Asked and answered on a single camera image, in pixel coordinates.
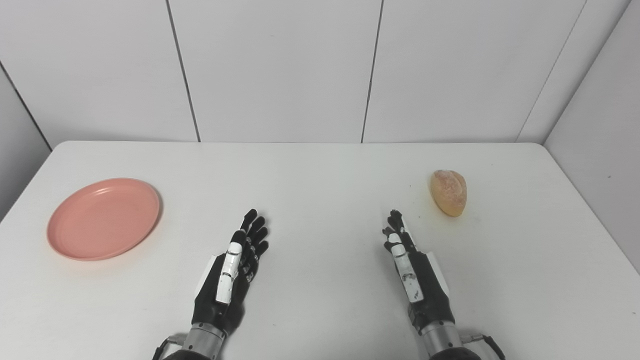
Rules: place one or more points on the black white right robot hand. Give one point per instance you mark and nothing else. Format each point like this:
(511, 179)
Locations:
(425, 285)

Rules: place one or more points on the brown bread roll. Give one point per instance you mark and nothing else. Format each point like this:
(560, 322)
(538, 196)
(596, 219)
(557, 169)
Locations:
(449, 192)

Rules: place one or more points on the pink round plate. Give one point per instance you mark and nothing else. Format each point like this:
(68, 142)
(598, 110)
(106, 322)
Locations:
(104, 219)

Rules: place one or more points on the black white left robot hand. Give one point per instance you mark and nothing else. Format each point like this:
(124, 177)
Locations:
(240, 270)

